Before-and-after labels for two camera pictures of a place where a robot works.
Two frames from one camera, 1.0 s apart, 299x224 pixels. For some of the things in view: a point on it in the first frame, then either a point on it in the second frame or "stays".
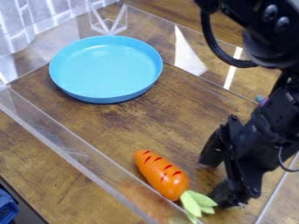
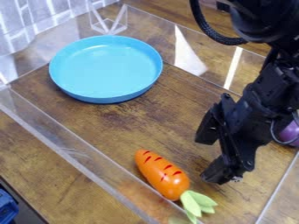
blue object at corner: (10, 208) stays
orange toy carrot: (170, 180) stays
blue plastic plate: (105, 69) stays
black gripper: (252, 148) -> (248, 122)
